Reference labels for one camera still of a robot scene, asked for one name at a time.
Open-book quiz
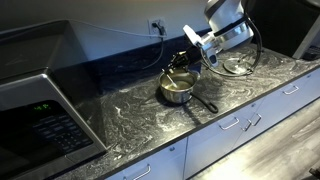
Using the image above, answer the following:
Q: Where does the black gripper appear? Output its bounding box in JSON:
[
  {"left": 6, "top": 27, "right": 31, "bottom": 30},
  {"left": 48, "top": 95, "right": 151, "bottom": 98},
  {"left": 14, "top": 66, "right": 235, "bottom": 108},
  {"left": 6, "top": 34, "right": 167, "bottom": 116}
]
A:
[{"left": 161, "top": 44, "right": 204, "bottom": 75}]

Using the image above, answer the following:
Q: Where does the white plastic spoon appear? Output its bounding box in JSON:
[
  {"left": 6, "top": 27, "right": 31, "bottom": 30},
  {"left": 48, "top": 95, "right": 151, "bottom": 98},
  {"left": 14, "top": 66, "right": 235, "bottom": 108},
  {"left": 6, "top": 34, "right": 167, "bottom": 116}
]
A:
[{"left": 164, "top": 70, "right": 180, "bottom": 90}]

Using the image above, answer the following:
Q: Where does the glass lid with black handle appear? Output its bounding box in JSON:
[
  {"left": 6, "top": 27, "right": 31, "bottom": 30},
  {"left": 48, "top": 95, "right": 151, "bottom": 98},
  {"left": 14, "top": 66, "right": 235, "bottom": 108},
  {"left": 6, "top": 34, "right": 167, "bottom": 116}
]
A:
[{"left": 221, "top": 56, "right": 257, "bottom": 77}]

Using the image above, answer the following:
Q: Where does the black steel microwave oven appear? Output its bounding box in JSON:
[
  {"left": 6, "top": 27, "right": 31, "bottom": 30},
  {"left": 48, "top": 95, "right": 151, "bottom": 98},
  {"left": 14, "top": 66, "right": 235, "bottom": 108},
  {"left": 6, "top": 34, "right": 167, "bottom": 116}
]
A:
[{"left": 0, "top": 19, "right": 108, "bottom": 180}]

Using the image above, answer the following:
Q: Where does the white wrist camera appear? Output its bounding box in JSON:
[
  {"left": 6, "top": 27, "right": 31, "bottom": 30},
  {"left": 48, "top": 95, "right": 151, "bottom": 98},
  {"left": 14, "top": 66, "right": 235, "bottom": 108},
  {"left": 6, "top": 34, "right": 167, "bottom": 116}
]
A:
[{"left": 181, "top": 24, "right": 205, "bottom": 48}]

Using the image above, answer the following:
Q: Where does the steel saucepan with black handle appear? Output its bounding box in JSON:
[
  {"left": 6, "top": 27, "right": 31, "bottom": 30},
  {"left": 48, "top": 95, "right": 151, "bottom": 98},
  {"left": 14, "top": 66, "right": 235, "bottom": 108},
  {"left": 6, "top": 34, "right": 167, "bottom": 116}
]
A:
[{"left": 156, "top": 68, "right": 220, "bottom": 115}]

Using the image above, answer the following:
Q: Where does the white wall outlet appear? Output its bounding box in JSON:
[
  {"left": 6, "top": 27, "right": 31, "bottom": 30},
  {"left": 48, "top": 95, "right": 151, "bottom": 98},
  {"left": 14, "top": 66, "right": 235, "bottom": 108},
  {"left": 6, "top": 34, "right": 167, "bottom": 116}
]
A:
[{"left": 147, "top": 16, "right": 168, "bottom": 38}]

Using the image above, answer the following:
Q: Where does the black power cable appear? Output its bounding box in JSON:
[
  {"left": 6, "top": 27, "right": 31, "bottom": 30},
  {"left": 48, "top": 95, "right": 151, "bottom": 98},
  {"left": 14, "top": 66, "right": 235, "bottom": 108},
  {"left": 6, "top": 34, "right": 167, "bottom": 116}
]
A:
[{"left": 142, "top": 20, "right": 167, "bottom": 72}]

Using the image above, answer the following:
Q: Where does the grey power cable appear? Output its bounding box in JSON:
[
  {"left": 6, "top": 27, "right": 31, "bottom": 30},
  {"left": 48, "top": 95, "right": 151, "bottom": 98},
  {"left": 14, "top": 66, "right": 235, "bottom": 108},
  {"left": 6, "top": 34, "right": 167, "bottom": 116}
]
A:
[{"left": 68, "top": 18, "right": 162, "bottom": 38}]

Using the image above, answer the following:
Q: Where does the metal drawer handle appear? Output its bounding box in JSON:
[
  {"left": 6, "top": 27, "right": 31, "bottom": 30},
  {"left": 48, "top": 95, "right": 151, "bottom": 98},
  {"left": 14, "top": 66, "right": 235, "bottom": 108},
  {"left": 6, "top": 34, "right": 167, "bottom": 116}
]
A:
[
  {"left": 217, "top": 115, "right": 241, "bottom": 131},
  {"left": 122, "top": 162, "right": 152, "bottom": 180},
  {"left": 240, "top": 118, "right": 253, "bottom": 132},
  {"left": 249, "top": 112, "right": 263, "bottom": 127},
  {"left": 281, "top": 84, "right": 301, "bottom": 97}
]

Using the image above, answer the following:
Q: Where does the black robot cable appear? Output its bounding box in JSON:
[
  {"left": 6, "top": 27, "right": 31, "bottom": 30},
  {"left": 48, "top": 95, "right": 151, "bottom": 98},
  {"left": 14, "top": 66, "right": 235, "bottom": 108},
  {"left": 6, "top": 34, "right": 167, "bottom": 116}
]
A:
[{"left": 199, "top": 13, "right": 265, "bottom": 79}]

